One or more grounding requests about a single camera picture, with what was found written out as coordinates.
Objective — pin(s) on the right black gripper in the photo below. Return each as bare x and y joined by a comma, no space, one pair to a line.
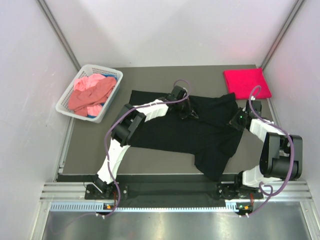
233,122

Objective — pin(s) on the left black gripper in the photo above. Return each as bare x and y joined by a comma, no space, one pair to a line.
188,112

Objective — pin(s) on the black t shirt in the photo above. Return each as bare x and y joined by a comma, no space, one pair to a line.
209,137

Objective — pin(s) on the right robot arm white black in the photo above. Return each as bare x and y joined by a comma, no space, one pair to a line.
281,158

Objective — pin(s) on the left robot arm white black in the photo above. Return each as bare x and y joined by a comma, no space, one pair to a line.
123,132

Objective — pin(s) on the folded red t shirt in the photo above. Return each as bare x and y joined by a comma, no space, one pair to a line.
241,82

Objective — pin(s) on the blue t shirt in basket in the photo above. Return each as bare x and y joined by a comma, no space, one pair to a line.
110,75

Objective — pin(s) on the crumpled pink t shirt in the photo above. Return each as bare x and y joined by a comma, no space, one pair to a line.
90,93

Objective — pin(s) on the white plastic laundry basket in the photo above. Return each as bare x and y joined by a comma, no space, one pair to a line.
86,71

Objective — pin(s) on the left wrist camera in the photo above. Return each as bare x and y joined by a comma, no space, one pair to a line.
176,94

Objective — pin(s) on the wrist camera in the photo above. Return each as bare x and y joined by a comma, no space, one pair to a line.
176,94
257,107

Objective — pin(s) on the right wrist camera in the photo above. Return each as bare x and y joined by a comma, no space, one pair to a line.
257,107

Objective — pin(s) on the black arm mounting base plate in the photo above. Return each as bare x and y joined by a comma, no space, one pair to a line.
168,190

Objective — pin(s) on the aluminium frame rail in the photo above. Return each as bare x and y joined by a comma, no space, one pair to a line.
294,191

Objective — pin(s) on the perforated grey cable duct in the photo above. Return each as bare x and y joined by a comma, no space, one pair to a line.
101,207

